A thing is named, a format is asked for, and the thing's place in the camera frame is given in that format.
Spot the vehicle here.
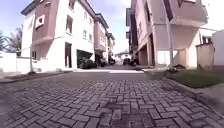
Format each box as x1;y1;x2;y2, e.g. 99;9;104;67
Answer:
122;57;132;66

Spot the reddish brick paved road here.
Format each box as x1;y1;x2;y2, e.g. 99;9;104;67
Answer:
0;64;224;128

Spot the pink building with balconies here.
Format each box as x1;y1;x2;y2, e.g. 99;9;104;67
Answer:
125;0;210;69

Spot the tall grey pole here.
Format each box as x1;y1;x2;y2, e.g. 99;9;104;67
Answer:
162;0;175;71

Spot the grey concrete kerb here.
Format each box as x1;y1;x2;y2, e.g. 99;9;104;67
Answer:
143;68;224;111

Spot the thin pole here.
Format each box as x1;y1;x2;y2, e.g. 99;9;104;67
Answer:
28;43;35;74

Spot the grass patch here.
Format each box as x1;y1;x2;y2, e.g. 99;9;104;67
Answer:
166;68;224;89

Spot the tree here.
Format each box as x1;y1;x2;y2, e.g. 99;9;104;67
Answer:
0;26;24;56

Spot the low white wall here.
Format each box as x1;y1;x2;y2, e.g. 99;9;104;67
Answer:
0;51;44;74

